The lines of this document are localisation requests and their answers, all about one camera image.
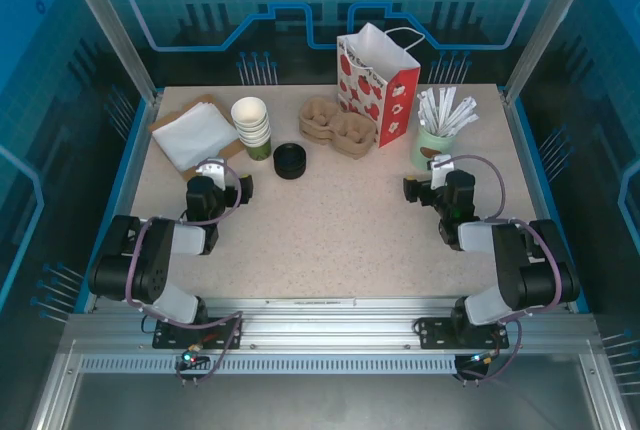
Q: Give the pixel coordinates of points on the red white paper gift bag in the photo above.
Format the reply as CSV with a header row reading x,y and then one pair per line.
x,y
360,85

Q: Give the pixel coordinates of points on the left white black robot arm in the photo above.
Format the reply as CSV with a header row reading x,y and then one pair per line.
x,y
150,270

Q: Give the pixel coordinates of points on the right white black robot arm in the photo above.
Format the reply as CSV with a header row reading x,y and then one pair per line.
x,y
520,270

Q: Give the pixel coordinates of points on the white napkins on brown bag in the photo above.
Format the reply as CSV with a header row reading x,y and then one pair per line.
x,y
229,152

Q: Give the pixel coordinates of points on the pale green ceramic mug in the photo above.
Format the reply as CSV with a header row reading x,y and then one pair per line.
x,y
424,144

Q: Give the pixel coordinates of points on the blue table edge trim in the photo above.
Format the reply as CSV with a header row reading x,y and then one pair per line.
x,y
125,175
545,175

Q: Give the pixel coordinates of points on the small connector with lights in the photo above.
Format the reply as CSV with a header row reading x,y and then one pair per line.
x,y
480,360
192,359

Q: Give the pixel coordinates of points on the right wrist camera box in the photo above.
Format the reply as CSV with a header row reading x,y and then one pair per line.
x,y
442,170

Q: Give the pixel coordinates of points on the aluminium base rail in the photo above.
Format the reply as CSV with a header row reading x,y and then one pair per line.
x,y
330,325

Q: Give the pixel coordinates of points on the aluminium frame post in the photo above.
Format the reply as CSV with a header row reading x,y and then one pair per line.
x,y
552,25
112,30

